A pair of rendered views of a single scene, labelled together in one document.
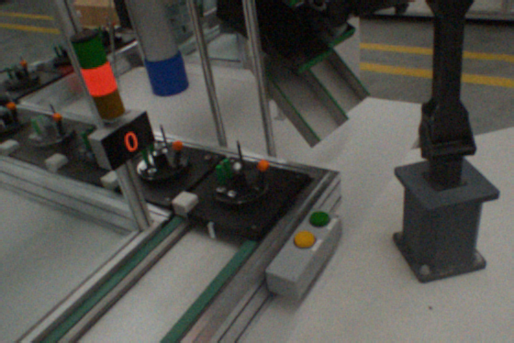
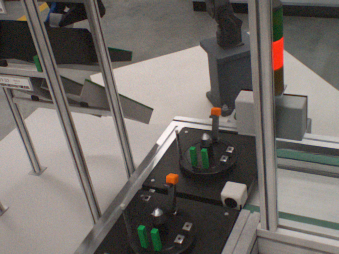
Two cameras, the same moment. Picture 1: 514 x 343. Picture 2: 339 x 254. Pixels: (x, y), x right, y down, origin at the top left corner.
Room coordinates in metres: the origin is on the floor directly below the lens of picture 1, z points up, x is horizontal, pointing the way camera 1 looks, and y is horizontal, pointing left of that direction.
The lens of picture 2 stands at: (1.11, 0.98, 1.72)
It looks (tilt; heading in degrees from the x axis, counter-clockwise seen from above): 34 degrees down; 263
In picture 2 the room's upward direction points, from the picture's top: 10 degrees counter-clockwise
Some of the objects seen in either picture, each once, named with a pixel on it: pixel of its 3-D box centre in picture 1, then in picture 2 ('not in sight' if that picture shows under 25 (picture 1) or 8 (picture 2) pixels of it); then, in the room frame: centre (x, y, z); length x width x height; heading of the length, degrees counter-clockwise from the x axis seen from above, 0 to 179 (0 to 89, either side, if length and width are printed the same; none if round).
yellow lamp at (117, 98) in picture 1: (108, 102); not in sight; (0.83, 0.26, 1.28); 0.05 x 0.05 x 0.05
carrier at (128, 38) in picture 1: (105, 33); not in sight; (2.34, 0.64, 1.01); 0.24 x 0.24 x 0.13; 52
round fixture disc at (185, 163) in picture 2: (241, 187); (208, 157); (0.91, 0.05, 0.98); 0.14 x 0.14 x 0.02
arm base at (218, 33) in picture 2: (444, 165); (228, 34); (0.71, -0.35, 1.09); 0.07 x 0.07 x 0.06; 5
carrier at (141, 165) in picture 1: (160, 156); (159, 223); (1.07, 0.26, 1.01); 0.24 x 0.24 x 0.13; 52
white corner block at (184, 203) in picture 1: (185, 204); (234, 195); (0.89, 0.19, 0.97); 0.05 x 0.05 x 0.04; 52
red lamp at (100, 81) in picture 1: (99, 77); not in sight; (0.83, 0.26, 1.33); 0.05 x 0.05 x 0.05
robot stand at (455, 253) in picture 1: (440, 217); (232, 72); (0.71, -0.35, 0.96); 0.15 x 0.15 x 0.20; 5
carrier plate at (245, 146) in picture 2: (242, 193); (208, 164); (0.91, 0.05, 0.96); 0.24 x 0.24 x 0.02; 52
